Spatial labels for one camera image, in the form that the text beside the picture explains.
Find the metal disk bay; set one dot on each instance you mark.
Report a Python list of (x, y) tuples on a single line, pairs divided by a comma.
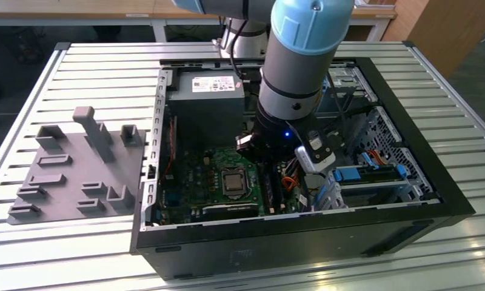
[(380, 191)]

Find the silver CPU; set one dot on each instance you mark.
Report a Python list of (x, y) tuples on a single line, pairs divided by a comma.
[(235, 184)]

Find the black expansion card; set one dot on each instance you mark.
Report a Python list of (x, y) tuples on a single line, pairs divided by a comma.
[(231, 209)]

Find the grey parts rack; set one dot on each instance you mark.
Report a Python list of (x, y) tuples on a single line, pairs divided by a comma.
[(76, 175)]

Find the wooden desk white frame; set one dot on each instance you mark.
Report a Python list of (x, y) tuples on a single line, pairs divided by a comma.
[(84, 9)]

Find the green motherboard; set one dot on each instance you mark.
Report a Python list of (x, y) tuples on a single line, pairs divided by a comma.
[(197, 182)]

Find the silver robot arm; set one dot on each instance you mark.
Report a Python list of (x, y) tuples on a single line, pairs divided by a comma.
[(299, 60)]

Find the grey power supply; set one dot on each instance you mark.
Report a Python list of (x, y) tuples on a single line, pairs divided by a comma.
[(205, 115)]

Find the black PC case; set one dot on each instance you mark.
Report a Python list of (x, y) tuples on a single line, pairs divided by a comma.
[(291, 239)]

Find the wooden cabinet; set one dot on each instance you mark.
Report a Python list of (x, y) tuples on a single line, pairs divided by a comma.
[(448, 30)]

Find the metal drive cage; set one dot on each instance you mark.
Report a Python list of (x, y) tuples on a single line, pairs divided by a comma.
[(348, 88)]

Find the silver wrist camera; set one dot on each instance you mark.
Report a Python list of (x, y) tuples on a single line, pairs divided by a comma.
[(313, 162)]

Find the black camera bracket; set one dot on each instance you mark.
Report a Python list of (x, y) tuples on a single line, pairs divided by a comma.
[(315, 136)]

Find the blue disk carrier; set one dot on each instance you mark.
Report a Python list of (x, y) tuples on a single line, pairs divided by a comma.
[(349, 175)]

